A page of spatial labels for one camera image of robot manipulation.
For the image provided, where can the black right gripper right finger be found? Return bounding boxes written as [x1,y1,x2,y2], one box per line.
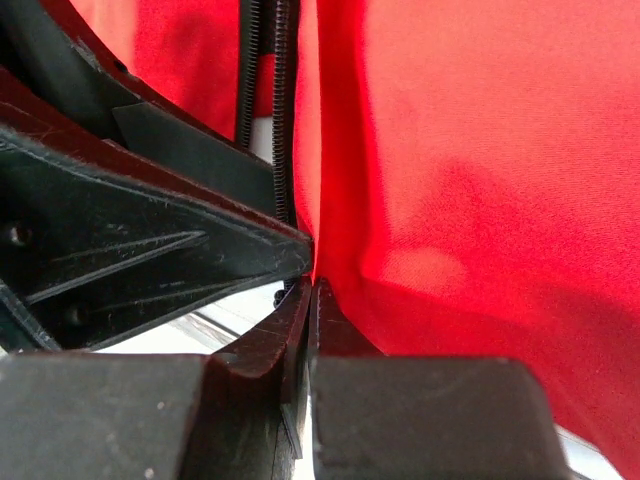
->
[309,279,571,479]

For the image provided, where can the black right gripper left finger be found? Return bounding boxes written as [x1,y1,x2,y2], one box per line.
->
[1,278,312,479]

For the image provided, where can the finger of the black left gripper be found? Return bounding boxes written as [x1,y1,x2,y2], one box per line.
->
[1,1,276,215]
[1,125,311,350]

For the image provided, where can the aluminium table frame rail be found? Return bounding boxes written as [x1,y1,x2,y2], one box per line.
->
[168,302,264,351]

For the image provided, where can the red hooded jacket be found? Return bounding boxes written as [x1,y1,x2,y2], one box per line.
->
[39,0,640,480]

